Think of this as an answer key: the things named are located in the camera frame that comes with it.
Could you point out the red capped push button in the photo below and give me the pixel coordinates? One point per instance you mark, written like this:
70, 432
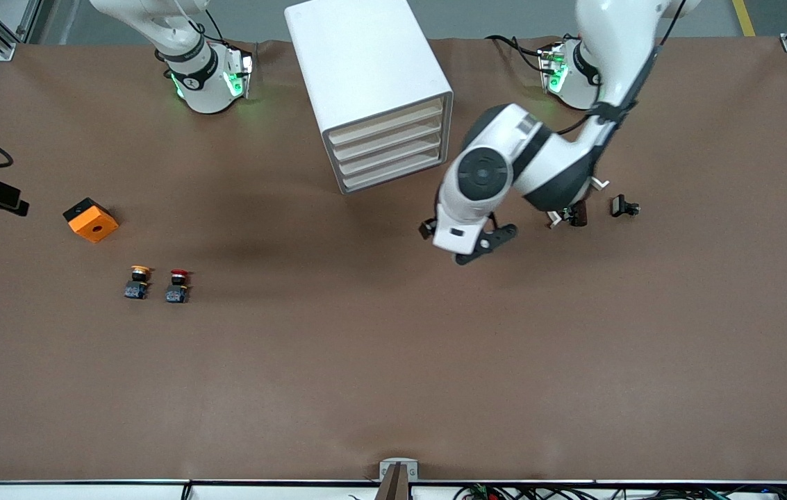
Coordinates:
176, 295

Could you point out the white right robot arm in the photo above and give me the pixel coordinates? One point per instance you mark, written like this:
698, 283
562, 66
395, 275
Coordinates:
202, 90

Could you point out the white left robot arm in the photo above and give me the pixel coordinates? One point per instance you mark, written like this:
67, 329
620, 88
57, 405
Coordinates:
615, 42

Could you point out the orange black button box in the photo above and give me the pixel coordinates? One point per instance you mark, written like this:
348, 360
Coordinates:
93, 226

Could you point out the yellow capped push button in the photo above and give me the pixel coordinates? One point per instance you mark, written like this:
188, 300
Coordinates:
136, 288

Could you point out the brown table cover sheet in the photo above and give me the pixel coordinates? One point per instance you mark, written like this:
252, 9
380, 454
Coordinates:
393, 347

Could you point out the white curved plastic part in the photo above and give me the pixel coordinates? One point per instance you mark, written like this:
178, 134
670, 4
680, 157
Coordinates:
600, 182

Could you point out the small black plastic part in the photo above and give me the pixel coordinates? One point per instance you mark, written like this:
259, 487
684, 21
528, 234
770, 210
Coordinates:
619, 205

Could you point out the grey metal camera bracket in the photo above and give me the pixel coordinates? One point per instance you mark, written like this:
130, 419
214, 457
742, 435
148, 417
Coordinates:
399, 479

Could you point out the white table edge rail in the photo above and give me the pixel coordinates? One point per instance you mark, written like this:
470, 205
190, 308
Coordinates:
87, 492

